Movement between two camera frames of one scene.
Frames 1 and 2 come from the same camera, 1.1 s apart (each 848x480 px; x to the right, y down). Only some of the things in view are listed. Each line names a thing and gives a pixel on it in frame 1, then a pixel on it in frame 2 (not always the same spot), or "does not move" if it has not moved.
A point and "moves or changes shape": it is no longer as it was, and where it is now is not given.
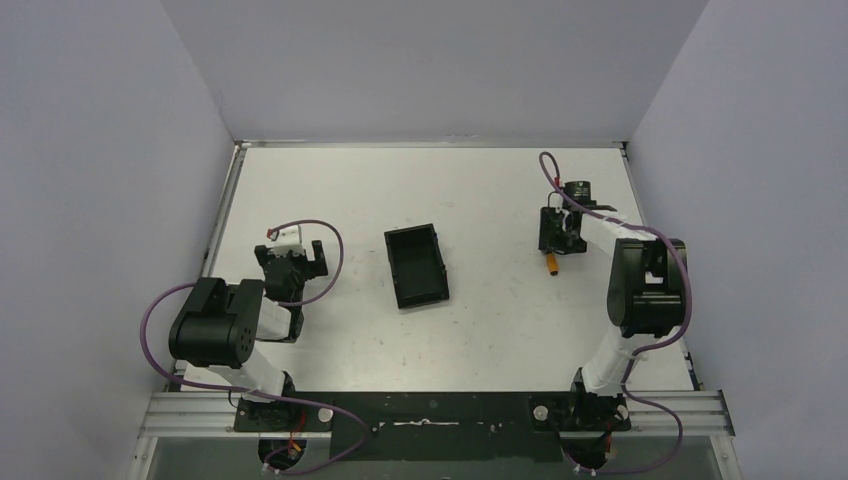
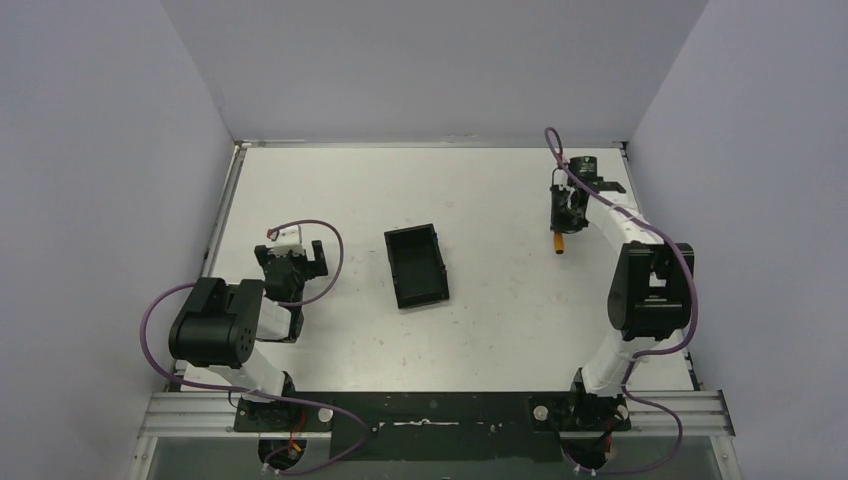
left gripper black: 291,263 does not move
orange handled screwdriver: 552,261 moves or changes shape
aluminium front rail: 653,415 does not move
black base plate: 436,426 does not move
